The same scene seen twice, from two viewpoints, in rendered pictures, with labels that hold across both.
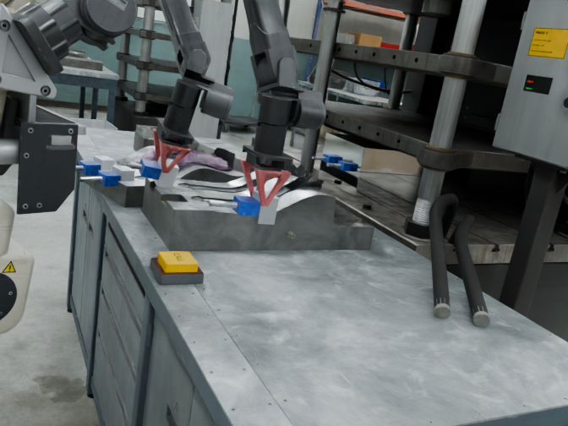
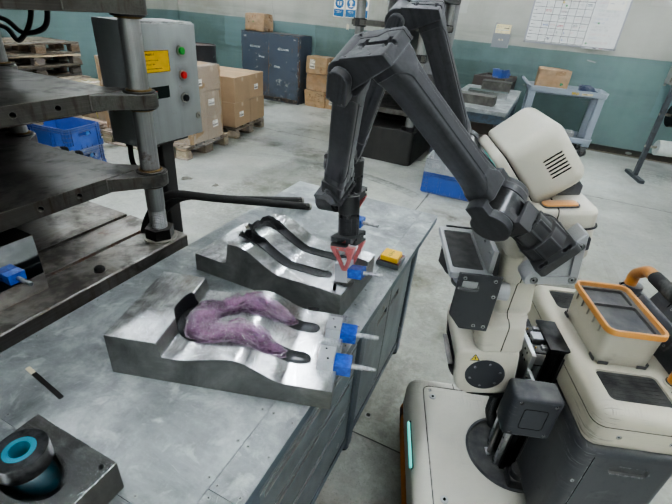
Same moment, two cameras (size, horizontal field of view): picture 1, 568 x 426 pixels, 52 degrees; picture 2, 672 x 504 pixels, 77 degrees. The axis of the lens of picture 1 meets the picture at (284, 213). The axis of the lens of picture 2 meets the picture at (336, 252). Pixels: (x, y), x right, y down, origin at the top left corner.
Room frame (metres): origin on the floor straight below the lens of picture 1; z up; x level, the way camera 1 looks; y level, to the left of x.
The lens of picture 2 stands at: (1.94, 1.04, 1.55)
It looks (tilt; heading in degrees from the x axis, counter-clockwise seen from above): 30 degrees down; 231
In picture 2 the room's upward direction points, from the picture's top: 5 degrees clockwise
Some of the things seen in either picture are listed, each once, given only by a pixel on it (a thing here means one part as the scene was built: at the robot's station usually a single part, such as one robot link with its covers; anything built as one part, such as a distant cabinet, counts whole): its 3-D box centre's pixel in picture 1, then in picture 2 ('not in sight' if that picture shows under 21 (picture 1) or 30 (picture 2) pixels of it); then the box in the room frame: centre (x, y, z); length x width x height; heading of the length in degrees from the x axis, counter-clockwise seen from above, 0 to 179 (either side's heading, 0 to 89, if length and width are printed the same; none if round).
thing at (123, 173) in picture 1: (105, 178); (352, 334); (1.39, 0.45, 0.86); 0.13 x 0.05 x 0.05; 135
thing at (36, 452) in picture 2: not in sight; (22, 456); (2.06, 0.43, 0.89); 0.08 x 0.08 x 0.04
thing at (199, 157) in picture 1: (186, 156); (240, 317); (1.62, 0.30, 0.90); 0.26 x 0.18 x 0.08; 135
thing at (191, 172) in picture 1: (183, 170); (238, 333); (1.63, 0.30, 0.86); 0.50 x 0.26 x 0.11; 135
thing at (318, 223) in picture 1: (260, 204); (286, 255); (1.35, 0.06, 0.87); 0.50 x 0.26 x 0.14; 118
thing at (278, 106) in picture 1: (277, 110); (353, 166); (1.10, 0.04, 1.12); 0.07 x 0.06 x 0.07; 124
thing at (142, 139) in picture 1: (166, 145); (38, 485); (2.05, 0.46, 0.84); 0.20 x 0.15 x 0.07; 118
